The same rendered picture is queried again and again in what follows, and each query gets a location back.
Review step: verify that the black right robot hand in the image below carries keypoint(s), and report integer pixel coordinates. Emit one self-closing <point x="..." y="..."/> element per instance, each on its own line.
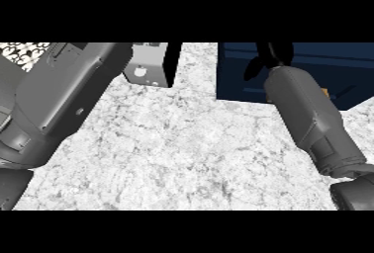
<point x="276" y="56"/>

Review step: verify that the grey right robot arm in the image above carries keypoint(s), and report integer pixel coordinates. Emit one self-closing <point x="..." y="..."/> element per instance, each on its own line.
<point x="305" y="112"/>

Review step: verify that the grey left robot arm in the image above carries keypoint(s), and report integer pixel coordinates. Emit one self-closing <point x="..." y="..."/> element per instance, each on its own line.
<point x="59" y="99"/>

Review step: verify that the dark blue open drawer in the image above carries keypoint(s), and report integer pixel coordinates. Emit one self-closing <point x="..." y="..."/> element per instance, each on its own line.
<point x="236" y="79"/>

